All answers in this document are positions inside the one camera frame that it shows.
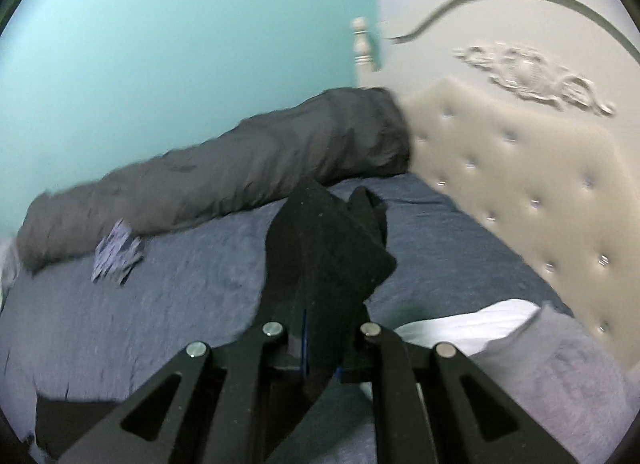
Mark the blue patterned bed sheet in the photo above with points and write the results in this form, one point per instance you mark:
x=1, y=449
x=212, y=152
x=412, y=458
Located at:
x=65, y=336

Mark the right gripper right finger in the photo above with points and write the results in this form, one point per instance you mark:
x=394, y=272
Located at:
x=436, y=405

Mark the small blue crumpled cloth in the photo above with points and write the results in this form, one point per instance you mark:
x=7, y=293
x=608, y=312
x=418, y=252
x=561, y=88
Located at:
x=117, y=254

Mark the white black folded garment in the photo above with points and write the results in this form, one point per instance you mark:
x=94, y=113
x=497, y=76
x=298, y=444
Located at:
x=473, y=332

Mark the cream tufted headboard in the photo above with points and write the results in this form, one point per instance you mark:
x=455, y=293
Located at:
x=526, y=114

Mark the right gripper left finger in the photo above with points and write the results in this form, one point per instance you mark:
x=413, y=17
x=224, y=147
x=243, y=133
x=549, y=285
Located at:
x=230, y=404

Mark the dark grey rolled duvet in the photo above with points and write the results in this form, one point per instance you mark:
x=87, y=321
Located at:
x=341, y=133

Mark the light grey blanket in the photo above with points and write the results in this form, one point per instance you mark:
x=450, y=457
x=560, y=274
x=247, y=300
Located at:
x=10, y=264

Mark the grey folded sweatpants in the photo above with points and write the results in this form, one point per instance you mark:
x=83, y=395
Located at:
x=563, y=379

